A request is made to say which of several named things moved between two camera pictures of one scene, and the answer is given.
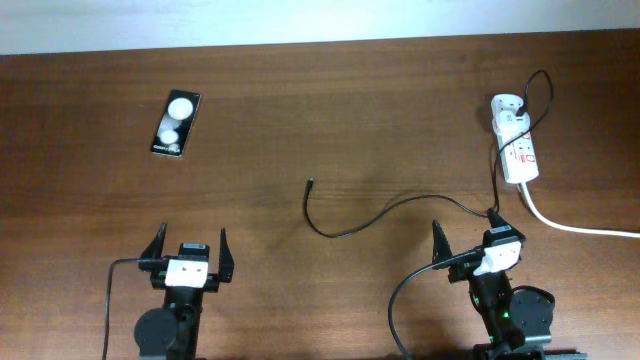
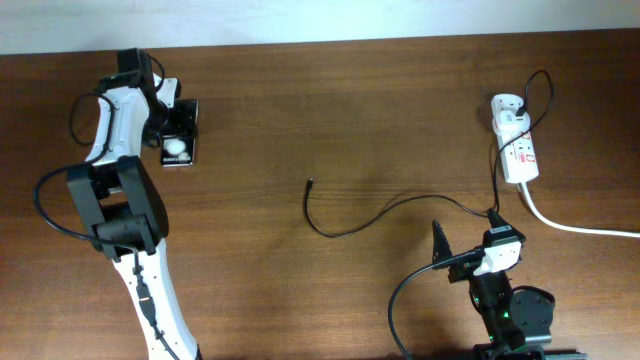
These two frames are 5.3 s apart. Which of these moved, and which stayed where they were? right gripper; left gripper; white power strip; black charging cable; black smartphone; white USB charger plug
Moved: black smartphone; left gripper
Stayed: black charging cable; white USB charger plug; right gripper; white power strip
